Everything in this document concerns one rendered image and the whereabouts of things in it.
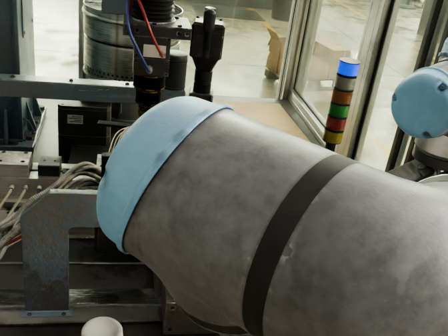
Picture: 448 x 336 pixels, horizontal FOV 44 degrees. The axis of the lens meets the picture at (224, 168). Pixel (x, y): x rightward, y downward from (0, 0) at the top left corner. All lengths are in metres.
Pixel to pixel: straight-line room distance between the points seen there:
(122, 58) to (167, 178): 1.35
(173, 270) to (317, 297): 0.09
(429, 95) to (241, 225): 0.39
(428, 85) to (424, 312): 0.39
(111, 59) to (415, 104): 1.16
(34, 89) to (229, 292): 1.00
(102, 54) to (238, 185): 1.41
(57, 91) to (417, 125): 0.82
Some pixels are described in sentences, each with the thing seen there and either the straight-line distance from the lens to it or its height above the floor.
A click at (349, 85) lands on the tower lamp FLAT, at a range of 1.23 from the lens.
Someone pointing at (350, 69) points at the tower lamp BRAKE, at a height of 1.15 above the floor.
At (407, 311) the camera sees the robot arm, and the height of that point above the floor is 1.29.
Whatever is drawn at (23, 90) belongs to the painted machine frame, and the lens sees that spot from 1.25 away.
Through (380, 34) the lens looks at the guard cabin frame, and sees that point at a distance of 1.54.
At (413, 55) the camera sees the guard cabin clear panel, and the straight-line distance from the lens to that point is 1.40.
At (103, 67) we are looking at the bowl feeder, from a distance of 1.69.
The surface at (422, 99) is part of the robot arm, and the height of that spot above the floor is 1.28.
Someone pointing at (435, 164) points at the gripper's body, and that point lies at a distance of 0.78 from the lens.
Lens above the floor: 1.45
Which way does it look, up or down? 27 degrees down
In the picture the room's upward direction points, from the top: 8 degrees clockwise
